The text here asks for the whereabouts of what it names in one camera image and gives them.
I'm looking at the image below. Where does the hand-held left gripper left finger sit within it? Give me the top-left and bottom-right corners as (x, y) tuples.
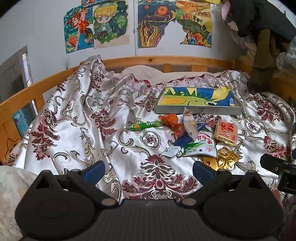
(31, 161), (119, 208)

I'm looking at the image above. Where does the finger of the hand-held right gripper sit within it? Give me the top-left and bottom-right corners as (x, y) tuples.
(260, 153), (284, 172)

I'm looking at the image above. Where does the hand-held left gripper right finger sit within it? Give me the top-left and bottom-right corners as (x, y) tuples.
(179, 161), (267, 208)

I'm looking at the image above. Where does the yellow snack packet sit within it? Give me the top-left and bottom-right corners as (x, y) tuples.
(201, 155), (219, 171)

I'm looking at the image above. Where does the white and green snack packet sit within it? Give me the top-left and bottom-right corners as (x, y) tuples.
(182, 132), (218, 158)

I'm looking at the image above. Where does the gold foil snack packet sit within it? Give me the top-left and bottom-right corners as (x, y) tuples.
(216, 147), (240, 171)

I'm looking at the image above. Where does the blue and white snack packet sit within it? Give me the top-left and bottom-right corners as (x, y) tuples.
(159, 122), (209, 158)

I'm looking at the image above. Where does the orange biscuit packet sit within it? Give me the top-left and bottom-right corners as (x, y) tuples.
(213, 119), (238, 147)

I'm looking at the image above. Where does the clear nut bar packet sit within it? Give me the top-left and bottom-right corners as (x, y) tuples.
(183, 107), (199, 140)

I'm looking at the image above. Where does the orange snack packet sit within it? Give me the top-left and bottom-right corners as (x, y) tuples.
(158, 113), (185, 141)

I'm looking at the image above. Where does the green stick snack packet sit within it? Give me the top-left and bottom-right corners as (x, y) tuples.
(128, 120), (164, 131)

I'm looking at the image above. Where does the grey tray with painted liner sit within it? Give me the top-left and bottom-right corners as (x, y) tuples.
(154, 87), (242, 115)

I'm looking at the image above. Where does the person's right hand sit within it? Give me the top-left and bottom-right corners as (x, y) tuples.
(272, 189), (284, 208)

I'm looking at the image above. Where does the floral satin blanket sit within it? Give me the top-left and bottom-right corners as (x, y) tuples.
(5, 55), (296, 204)

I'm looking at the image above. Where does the white fluffy cloth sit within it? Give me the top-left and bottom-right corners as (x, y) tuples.
(0, 166), (40, 241)

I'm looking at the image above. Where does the brown plush toy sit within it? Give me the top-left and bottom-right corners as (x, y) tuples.
(247, 29), (278, 93)

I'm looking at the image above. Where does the clear plastic bag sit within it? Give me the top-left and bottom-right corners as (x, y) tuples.
(276, 42), (296, 73)

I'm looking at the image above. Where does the white bed sheet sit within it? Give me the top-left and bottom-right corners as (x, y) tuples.
(120, 65), (186, 84)

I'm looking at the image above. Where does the grey door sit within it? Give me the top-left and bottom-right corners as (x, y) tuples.
(0, 46), (39, 139)

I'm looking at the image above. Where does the black cloth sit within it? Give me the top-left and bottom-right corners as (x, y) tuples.
(228, 0), (296, 42)

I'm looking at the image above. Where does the pink patterned cloth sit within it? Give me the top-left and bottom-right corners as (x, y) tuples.
(221, 0), (258, 55)

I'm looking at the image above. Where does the wooden bed frame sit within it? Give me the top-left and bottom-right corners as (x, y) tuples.
(0, 56), (255, 166)

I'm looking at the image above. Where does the orange-haired figure wall poster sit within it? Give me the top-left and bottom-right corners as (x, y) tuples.
(63, 3), (96, 54)

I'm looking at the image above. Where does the colourful landscape wall poster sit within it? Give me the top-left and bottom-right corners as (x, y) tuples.
(176, 0), (213, 48)

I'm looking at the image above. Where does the blond figure wall poster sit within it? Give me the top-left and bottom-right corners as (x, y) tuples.
(92, 0), (130, 49)

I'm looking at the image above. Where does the seaweed painting wall poster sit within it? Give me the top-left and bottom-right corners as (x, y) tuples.
(137, 0), (177, 49)

